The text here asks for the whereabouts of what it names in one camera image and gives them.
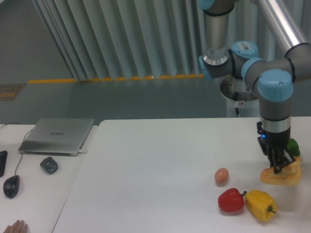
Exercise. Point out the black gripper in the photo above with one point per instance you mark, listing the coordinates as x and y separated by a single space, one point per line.
274 145

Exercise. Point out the triangular golden puff bread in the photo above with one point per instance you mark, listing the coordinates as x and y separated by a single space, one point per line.
289 175

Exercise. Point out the black computer mouse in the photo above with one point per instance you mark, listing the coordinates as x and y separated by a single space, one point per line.
11 186

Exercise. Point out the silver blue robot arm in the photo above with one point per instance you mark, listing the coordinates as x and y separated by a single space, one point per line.
271 82

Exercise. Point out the person's hand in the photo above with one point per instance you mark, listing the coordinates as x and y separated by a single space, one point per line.
18 227

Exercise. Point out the green bell pepper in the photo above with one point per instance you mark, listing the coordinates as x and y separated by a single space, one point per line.
293 148

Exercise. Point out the yellow bell pepper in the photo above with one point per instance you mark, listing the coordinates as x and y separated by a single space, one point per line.
261 205

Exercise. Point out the brown egg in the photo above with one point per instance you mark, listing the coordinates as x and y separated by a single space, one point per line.
221 175

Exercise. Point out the red bell pepper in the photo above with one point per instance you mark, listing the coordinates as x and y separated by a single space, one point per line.
231 200

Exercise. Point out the grey folding curtain screen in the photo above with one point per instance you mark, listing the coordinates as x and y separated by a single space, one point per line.
127 39

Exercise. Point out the silver closed laptop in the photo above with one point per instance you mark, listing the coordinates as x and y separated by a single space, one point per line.
57 136

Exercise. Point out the small black case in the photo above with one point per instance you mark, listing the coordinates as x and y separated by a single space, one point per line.
49 165

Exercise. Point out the black keyboard edge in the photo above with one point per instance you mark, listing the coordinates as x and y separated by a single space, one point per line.
3 159

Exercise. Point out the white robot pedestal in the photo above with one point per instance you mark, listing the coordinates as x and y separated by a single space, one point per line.
240 100

